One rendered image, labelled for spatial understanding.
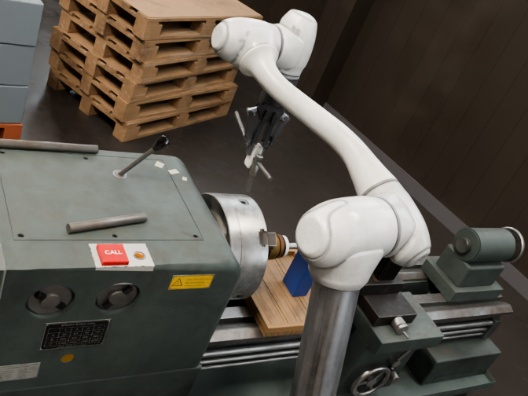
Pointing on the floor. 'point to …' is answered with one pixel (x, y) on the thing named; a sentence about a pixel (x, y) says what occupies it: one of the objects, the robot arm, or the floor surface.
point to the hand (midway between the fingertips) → (253, 155)
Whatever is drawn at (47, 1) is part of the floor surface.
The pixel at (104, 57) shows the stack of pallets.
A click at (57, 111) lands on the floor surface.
